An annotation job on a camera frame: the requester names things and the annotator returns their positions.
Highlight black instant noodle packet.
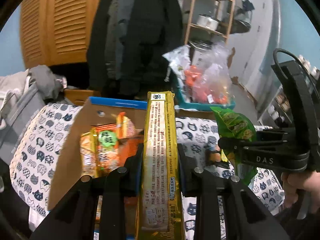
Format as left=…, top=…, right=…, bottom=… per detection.
left=205, top=144, right=229, bottom=169

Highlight orange green snack bag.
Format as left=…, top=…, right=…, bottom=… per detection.
left=93, top=112, right=137, bottom=176

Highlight gold biscuit pack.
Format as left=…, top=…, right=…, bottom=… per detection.
left=80, top=129, right=98, bottom=178
left=136, top=91, right=185, bottom=239

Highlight right hand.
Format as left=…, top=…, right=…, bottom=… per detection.
left=281, top=171, right=320, bottom=214

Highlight orange chip bag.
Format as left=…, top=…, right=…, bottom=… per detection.
left=117, top=135, right=144, bottom=205

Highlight shoe rack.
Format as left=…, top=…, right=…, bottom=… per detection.
left=258, top=55, right=319, bottom=128

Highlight blue cardboard box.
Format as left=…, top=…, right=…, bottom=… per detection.
left=47, top=96, right=148, bottom=240

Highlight teal cardboard box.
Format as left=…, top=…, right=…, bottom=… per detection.
left=170, top=74, right=236, bottom=112

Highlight clear bag of fruit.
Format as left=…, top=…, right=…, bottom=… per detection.
left=184, top=41, right=232, bottom=103

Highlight small wooden box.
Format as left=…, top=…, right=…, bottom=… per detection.
left=64, top=88, right=101, bottom=106

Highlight cat pattern tablecloth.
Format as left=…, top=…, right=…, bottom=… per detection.
left=9, top=102, right=286, bottom=240

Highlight grey clothes pile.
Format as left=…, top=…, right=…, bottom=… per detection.
left=1, top=65, right=71, bottom=165

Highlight black hanging coat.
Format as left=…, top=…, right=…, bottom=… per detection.
left=86, top=0, right=183, bottom=99

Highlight wooden shelf rack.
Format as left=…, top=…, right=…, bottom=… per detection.
left=183, top=0, right=253, bottom=47

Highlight wooden louvered cabinet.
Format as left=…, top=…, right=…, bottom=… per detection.
left=20, top=0, right=100, bottom=68

